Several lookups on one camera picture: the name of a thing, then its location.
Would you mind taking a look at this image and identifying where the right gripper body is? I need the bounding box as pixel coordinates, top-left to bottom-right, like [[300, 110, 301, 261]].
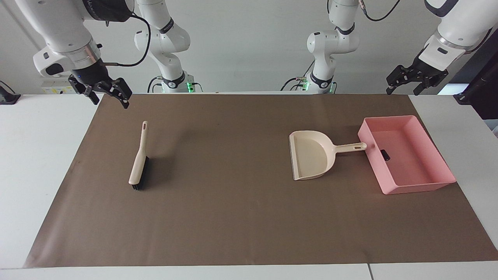
[[70, 60, 112, 88]]

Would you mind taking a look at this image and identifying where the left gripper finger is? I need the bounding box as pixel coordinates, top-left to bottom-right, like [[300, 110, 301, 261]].
[[386, 64, 419, 95], [413, 75, 439, 96]]

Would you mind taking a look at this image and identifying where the beige plastic dustpan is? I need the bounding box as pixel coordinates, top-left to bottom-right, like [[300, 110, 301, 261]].
[[289, 130, 368, 181]]

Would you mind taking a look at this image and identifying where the pink plastic bin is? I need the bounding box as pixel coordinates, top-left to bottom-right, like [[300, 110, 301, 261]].
[[357, 115, 457, 195]]

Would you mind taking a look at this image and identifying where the black cable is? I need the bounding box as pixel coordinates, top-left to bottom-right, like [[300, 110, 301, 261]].
[[147, 75, 163, 94], [280, 77, 309, 92], [95, 12, 151, 67], [360, 0, 402, 22]]

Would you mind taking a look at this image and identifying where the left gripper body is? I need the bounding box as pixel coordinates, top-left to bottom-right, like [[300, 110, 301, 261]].
[[412, 54, 449, 84]]

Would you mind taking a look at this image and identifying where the beige brush with black bristles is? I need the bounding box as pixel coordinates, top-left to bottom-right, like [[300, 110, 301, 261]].
[[128, 121, 151, 191]]

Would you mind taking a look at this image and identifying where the black stand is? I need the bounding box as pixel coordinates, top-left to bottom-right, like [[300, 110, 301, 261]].
[[0, 80, 21, 105], [453, 38, 498, 120]]

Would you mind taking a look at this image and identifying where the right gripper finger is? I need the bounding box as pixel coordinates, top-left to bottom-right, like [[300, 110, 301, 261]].
[[68, 75, 101, 105], [98, 77, 133, 110]]

